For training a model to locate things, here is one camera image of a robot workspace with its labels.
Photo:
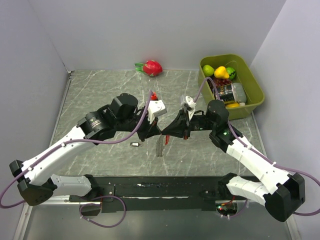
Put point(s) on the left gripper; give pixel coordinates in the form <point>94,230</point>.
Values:
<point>150,130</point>

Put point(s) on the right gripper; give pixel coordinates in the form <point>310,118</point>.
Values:
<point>180,128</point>

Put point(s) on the red and silver key organizer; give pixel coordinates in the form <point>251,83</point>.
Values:
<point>162,141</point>

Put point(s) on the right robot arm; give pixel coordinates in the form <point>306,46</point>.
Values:
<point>280,192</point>

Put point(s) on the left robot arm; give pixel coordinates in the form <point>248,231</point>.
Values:
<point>37,181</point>

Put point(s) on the small black key fob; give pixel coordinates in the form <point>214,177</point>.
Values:
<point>135,144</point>

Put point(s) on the black labelled cup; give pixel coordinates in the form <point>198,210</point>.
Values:
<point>232,93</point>

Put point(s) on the dark red grapes toy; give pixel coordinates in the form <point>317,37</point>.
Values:
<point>219,82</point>

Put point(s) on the yellow lemon toy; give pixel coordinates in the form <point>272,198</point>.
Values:
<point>233,105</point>

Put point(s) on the red dragon fruit toy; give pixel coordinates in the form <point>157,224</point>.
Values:
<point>151,68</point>

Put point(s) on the green lime toy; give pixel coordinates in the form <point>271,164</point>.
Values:
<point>208,70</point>

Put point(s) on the yellow pear toy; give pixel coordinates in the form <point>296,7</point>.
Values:
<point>221,73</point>

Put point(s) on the green watermelon toy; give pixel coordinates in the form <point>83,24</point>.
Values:
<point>231,72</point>

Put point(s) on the olive green plastic bin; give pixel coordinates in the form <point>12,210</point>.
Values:
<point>232,81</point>

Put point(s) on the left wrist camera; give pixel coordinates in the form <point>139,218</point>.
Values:
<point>156,108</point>

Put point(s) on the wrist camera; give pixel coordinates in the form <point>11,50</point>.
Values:
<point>156,108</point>
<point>188,103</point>

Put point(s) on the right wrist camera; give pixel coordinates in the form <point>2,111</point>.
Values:
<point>188,103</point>

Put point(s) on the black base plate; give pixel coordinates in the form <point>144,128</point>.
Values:
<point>150,193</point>

